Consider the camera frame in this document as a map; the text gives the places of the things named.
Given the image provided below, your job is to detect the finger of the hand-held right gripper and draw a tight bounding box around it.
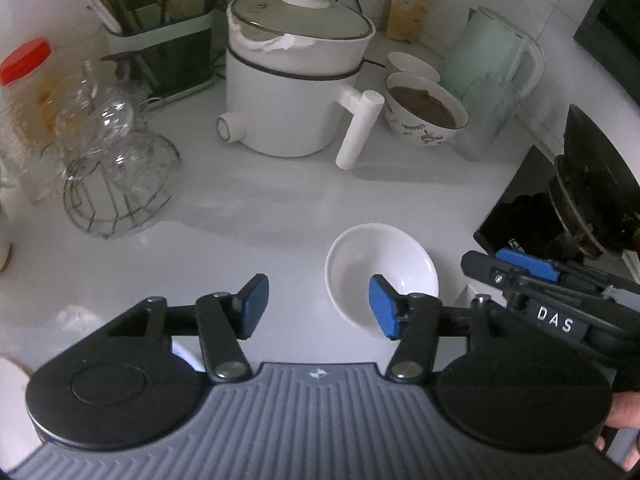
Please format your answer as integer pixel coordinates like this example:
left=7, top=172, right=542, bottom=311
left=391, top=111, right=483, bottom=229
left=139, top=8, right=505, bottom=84
left=494, top=247, right=603, bottom=292
left=460, top=251, right=528, bottom=306

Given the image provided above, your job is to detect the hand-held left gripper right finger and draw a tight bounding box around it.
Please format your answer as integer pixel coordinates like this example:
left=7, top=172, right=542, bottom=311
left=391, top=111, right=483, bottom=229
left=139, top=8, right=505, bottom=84
left=368, top=273, right=505, bottom=384

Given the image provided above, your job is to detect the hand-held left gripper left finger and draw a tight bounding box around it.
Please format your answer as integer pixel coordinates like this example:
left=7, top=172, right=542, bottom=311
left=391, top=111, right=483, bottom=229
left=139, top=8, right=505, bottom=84
left=105, top=273, right=271, bottom=385

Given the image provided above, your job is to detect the white shallow bowl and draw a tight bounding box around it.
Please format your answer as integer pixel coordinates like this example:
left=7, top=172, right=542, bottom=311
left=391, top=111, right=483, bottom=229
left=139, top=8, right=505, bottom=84
left=325, top=223, right=440, bottom=339

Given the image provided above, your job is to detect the person's right hand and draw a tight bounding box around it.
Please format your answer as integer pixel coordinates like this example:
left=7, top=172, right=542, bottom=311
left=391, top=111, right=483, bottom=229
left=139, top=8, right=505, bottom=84
left=594, top=391, right=640, bottom=472

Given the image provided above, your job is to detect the black stove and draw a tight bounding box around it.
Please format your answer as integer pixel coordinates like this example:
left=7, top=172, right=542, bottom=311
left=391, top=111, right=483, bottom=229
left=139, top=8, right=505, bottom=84
left=472, top=145, right=640, bottom=273

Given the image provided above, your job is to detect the floral bowl with brown paste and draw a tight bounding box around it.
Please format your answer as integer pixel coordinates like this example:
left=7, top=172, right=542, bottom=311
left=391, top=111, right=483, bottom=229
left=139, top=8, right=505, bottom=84
left=383, top=71, right=470, bottom=149

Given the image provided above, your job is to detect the glass cup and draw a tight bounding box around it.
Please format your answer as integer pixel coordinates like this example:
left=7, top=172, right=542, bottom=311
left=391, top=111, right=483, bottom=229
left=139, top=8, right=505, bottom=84
left=91, top=99, right=137, bottom=147
left=106, top=131, right=174, bottom=194

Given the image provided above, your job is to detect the pale green kettle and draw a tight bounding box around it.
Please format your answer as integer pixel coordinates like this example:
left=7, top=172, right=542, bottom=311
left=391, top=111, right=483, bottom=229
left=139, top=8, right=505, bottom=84
left=440, top=6, right=546, bottom=162

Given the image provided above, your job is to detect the white electric pot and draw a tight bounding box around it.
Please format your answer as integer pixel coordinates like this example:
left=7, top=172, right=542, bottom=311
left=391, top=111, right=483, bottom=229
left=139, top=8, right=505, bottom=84
left=216, top=0, right=385, bottom=170

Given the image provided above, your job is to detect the white bowl behind floral bowl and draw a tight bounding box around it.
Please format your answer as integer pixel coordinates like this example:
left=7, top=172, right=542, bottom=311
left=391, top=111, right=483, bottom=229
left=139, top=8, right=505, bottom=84
left=386, top=51, right=442, bottom=84

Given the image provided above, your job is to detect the green chopstick holder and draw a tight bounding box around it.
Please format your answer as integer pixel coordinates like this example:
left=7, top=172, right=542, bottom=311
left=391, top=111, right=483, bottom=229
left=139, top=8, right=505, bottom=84
left=102, top=0, right=219, bottom=107

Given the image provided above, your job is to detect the yellow box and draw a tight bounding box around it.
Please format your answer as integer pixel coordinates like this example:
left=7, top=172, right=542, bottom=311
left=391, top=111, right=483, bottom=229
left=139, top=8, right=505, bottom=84
left=387, top=0, right=427, bottom=44

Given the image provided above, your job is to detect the red lid plastic jar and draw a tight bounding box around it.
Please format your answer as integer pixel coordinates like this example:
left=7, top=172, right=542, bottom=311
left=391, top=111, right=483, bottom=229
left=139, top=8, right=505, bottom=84
left=0, top=38, right=77, bottom=206

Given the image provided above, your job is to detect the wire cup rack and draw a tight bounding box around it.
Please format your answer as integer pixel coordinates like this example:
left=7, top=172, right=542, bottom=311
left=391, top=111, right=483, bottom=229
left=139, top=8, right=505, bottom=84
left=62, top=130, right=182, bottom=239

